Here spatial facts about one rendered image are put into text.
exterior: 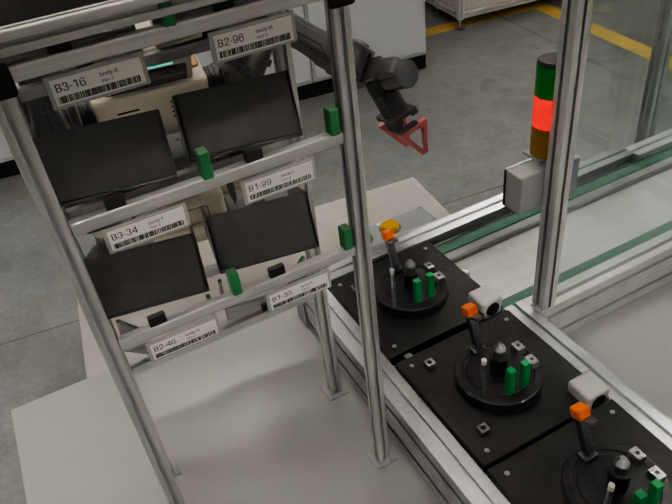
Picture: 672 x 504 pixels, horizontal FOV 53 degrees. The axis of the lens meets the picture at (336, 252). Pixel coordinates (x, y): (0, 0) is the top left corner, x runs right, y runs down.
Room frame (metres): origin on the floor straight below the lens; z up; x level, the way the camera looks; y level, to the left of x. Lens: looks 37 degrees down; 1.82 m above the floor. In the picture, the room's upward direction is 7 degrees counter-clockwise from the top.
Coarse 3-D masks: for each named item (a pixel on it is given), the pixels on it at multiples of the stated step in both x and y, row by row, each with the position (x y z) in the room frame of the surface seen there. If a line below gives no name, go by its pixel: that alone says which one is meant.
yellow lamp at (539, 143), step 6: (534, 132) 0.92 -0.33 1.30; (540, 132) 0.91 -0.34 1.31; (546, 132) 0.90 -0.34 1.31; (534, 138) 0.92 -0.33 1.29; (540, 138) 0.91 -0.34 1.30; (546, 138) 0.90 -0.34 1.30; (534, 144) 0.92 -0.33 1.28; (540, 144) 0.91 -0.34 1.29; (546, 144) 0.90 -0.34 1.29; (534, 150) 0.92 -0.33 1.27; (540, 150) 0.91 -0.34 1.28; (546, 150) 0.90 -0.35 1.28; (534, 156) 0.91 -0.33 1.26; (540, 156) 0.91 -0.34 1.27; (546, 156) 0.90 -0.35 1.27
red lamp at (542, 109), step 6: (534, 96) 0.93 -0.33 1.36; (534, 102) 0.93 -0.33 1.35; (540, 102) 0.91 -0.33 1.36; (546, 102) 0.91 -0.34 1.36; (552, 102) 0.90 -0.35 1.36; (534, 108) 0.92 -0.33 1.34; (540, 108) 0.91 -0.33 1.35; (546, 108) 0.91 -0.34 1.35; (534, 114) 0.92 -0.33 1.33; (540, 114) 0.91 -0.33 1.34; (546, 114) 0.91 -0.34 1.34; (534, 120) 0.92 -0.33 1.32; (540, 120) 0.91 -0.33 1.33; (546, 120) 0.90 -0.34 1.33; (534, 126) 0.92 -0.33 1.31; (540, 126) 0.91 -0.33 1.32; (546, 126) 0.90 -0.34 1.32
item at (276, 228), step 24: (288, 192) 0.83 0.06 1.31; (216, 216) 0.69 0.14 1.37; (240, 216) 0.70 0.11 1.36; (264, 216) 0.70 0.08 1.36; (288, 216) 0.71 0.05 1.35; (216, 240) 0.68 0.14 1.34; (240, 240) 0.68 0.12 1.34; (264, 240) 0.69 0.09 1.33; (288, 240) 0.69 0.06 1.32; (312, 240) 0.70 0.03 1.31; (240, 264) 0.67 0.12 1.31
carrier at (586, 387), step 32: (512, 320) 0.85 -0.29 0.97; (448, 352) 0.80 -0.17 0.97; (480, 352) 0.76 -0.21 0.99; (512, 352) 0.76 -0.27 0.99; (544, 352) 0.77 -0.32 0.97; (416, 384) 0.74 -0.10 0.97; (448, 384) 0.73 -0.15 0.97; (480, 384) 0.67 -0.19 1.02; (512, 384) 0.67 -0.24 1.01; (544, 384) 0.70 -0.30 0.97; (576, 384) 0.68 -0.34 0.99; (448, 416) 0.66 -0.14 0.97; (480, 416) 0.66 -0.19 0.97; (512, 416) 0.65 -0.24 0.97; (544, 416) 0.64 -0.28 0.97; (480, 448) 0.60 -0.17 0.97; (512, 448) 0.59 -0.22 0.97
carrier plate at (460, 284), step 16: (400, 256) 1.07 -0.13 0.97; (416, 256) 1.07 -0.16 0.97; (432, 256) 1.06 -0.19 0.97; (448, 272) 1.01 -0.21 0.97; (464, 272) 1.00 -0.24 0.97; (336, 288) 1.00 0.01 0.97; (464, 288) 0.95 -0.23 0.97; (352, 304) 0.95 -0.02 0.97; (448, 304) 0.91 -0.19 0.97; (464, 304) 0.91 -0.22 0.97; (384, 320) 0.89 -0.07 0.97; (400, 320) 0.89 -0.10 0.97; (416, 320) 0.88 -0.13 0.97; (432, 320) 0.88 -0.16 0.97; (448, 320) 0.87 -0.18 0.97; (464, 320) 0.87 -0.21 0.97; (480, 320) 0.88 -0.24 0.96; (384, 336) 0.85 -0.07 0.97; (400, 336) 0.85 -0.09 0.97; (416, 336) 0.84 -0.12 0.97; (432, 336) 0.84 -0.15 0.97; (448, 336) 0.85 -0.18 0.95; (384, 352) 0.82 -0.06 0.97; (400, 352) 0.81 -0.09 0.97; (416, 352) 0.82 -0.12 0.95
